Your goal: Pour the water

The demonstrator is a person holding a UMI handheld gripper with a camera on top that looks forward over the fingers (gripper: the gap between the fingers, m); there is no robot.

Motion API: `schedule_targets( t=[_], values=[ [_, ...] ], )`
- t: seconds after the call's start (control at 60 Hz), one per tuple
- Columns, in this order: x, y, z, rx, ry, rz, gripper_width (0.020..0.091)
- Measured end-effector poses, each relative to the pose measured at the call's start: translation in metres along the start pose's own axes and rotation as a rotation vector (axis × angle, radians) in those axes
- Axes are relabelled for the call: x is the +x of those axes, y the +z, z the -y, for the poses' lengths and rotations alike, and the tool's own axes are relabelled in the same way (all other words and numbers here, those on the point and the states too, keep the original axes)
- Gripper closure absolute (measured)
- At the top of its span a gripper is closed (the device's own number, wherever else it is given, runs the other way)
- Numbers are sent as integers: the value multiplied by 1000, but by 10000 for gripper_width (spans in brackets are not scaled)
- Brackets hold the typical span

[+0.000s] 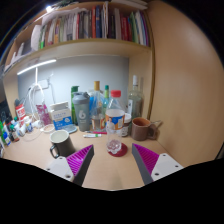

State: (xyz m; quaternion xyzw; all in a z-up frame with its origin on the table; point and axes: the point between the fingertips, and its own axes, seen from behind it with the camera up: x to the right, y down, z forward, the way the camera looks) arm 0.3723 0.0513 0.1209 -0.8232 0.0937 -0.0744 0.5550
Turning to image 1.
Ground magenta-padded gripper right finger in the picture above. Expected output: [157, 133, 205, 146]
[131, 143, 185, 186]

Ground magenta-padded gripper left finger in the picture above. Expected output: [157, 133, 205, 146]
[44, 143, 96, 188]

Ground clear plastic bottle red cap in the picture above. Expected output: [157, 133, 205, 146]
[104, 89, 126, 156]

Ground black mug white inside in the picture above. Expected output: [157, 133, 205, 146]
[49, 129, 77, 159]

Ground flat round red coaster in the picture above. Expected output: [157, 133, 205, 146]
[107, 142, 129, 158]

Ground small white tube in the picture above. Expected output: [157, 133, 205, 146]
[82, 133, 103, 139]

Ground brown mug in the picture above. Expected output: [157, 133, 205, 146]
[130, 116, 158, 142]

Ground light blue round lid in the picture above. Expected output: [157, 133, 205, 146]
[61, 124, 78, 135]

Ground pink pen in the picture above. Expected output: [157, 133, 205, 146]
[83, 130, 108, 135]

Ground metal spoon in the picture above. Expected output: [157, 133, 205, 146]
[151, 119, 164, 129]

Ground dark jar white lid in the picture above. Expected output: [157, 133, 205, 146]
[121, 112, 133, 138]

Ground blue and white carton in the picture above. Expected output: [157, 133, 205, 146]
[49, 101, 74, 131]

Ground grey shaker bottle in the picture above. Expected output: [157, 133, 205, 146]
[72, 91, 92, 132]

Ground pink packet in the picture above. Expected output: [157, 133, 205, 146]
[35, 103, 52, 127]

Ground clear glass bottle white cap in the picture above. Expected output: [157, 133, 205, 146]
[126, 74, 144, 121]

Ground red and white can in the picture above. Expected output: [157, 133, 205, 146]
[14, 103, 28, 122]

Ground clear bottle green cap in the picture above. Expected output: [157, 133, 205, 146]
[102, 84, 111, 111]

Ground clear bottle yellow cap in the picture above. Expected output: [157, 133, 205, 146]
[89, 80, 107, 132]

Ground white strip light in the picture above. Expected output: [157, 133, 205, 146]
[16, 58, 58, 76]

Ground wooden shelf unit with books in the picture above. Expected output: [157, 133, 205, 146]
[1, 0, 156, 121]

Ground white cable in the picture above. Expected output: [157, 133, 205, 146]
[26, 83, 46, 131]

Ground white wall socket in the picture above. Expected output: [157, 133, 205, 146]
[37, 78, 53, 91]

